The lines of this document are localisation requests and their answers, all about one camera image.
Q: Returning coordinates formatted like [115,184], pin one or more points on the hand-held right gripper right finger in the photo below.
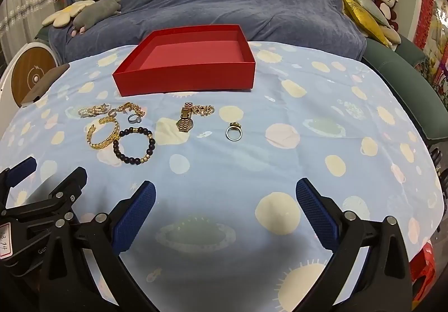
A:
[316,215]

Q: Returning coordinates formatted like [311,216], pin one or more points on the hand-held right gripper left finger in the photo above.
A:
[134,217]

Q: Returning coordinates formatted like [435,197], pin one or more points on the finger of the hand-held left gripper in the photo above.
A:
[68,189]
[21,170]

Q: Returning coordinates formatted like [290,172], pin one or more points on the gold braided bangle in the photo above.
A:
[91,142]

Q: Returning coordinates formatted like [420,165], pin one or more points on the gold wristwatch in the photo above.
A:
[184,119]

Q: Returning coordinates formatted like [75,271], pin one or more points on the red cardboard box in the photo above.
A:
[196,77]

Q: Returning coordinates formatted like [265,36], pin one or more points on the white round wooden-faced appliance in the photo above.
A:
[33,72]

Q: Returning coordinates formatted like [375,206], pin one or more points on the blue planet print tablecloth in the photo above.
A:
[224,165]

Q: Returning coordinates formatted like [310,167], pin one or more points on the red plastic object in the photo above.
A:
[423,266]

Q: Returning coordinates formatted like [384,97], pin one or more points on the flower-shaped pillow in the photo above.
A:
[66,13]

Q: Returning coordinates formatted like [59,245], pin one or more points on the green sofa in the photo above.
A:
[399,63]

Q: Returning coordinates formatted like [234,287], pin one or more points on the grey plush toy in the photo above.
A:
[94,11]

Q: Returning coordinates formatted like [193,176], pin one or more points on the gold cushion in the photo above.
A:
[364,20]

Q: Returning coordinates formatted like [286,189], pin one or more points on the grey-green cushion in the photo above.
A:
[365,0]

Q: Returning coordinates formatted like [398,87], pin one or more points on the red wall decoration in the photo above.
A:
[425,7]

